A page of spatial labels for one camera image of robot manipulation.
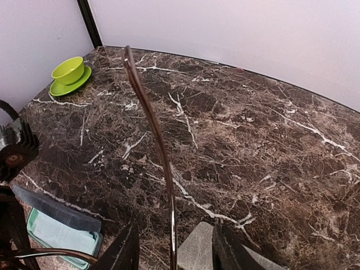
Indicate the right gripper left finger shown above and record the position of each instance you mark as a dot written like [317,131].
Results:
[123,253]

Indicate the green bowl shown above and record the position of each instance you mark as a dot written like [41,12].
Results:
[69,71]

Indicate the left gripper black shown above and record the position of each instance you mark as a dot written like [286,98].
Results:
[13,231]

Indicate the green plate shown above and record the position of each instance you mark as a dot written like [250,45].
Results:
[57,89]

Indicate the light blue cloth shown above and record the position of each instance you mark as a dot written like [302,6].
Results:
[54,234]

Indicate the left black frame post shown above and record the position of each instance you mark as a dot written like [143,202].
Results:
[90,24]

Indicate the beige glasses case teal lining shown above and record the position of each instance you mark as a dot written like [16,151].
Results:
[196,250]

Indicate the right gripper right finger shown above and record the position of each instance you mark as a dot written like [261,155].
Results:
[228,252]

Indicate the blue-grey glasses case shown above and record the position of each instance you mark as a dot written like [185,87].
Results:
[60,212]

